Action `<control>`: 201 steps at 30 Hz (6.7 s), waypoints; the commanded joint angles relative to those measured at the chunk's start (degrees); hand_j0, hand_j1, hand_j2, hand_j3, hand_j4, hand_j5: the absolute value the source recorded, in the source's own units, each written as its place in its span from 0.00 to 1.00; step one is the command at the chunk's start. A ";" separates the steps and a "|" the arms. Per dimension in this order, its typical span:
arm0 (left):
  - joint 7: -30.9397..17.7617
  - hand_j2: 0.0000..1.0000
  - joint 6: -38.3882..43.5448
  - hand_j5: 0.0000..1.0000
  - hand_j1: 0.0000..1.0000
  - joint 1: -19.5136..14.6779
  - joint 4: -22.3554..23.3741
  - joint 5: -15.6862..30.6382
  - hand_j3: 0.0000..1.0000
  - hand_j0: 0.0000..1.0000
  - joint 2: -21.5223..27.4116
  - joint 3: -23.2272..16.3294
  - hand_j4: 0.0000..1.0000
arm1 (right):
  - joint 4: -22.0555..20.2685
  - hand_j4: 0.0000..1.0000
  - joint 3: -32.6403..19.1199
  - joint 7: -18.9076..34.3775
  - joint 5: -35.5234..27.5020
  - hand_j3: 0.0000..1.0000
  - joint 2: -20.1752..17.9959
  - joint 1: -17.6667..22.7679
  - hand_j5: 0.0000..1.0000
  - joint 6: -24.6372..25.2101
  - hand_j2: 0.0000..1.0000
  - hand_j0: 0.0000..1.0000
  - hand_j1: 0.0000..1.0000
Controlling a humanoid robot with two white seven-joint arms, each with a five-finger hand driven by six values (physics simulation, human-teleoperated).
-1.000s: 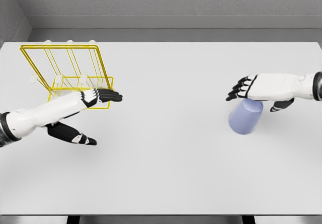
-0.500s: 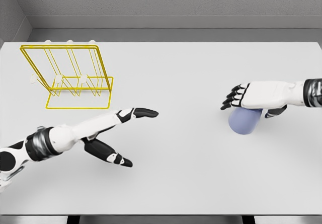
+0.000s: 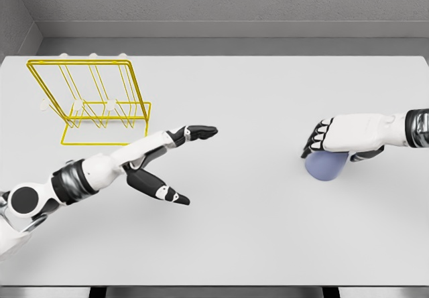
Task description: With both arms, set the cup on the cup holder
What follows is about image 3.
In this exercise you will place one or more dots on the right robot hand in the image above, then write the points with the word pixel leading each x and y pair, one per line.
pixel 348 134

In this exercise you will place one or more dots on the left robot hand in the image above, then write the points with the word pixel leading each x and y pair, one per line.
pixel 140 149

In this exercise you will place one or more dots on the pale blue cup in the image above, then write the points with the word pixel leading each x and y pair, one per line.
pixel 325 165

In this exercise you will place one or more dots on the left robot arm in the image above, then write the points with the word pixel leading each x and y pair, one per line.
pixel 67 181

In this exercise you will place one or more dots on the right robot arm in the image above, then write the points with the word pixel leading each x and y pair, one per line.
pixel 409 127

